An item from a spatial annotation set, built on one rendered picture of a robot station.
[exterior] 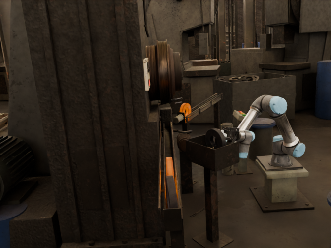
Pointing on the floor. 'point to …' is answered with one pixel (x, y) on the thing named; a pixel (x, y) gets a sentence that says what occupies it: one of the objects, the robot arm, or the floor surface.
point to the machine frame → (97, 120)
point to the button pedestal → (243, 168)
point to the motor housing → (185, 171)
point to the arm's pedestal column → (280, 196)
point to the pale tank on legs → (228, 30)
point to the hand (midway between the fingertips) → (215, 137)
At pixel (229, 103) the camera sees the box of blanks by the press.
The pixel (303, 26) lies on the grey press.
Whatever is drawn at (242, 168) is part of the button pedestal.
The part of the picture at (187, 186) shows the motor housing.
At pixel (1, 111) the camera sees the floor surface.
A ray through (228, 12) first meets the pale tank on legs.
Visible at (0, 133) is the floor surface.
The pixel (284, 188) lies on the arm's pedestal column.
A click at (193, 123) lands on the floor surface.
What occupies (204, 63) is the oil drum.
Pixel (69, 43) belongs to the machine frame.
